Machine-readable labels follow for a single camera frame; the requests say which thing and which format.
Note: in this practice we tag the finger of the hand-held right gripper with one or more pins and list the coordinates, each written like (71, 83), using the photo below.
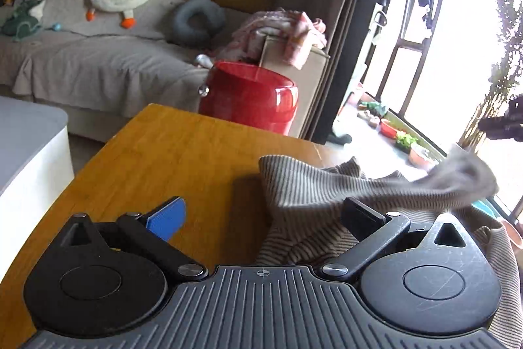
(502, 127)
(517, 105)

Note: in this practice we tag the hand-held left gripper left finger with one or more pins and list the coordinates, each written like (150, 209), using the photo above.
(167, 220)

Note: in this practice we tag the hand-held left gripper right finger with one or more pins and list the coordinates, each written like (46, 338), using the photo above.
(361, 216)

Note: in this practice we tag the grey striped knit sweater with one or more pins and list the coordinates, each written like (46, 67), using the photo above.
(310, 189)

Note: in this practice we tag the potted palm plant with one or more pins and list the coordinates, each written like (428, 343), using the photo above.
(508, 26)

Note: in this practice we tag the black slipper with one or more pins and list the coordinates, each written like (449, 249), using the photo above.
(339, 138)

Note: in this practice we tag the teal bowl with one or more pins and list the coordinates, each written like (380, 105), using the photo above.
(486, 208)

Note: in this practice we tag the pink metal bowl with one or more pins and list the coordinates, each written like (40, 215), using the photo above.
(421, 157)

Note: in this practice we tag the tray of green seedlings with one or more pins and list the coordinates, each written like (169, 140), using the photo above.
(405, 138)

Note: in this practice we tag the red bowl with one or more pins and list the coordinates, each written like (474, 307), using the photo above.
(388, 128)

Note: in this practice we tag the pink flower pot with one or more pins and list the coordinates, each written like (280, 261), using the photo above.
(512, 234)

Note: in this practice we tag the beige sofa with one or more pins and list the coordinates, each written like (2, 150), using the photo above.
(94, 122)

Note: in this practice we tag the red plastic bucket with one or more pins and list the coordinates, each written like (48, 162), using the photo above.
(249, 97)

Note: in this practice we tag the white cabinet with grey top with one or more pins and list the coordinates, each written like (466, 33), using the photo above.
(28, 136)

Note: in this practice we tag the small silver object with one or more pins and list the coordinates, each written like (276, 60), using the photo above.
(203, 60)

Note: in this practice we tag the grey sofa cover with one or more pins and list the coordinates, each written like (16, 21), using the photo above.
(102, 58)

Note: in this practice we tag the brown curtain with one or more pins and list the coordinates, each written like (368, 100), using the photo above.
(347, 26)

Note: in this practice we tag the grey neck pillow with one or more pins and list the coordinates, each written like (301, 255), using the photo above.
(184, 26)

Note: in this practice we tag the pink patterned blanket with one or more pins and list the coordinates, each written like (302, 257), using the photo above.
(278, 26)

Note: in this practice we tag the small blue ball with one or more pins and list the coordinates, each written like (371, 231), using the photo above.
(56, 27)

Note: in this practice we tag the green plush toy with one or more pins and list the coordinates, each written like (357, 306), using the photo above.
(22, 20)

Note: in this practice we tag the dark window frame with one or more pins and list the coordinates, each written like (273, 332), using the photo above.
(410, 43)

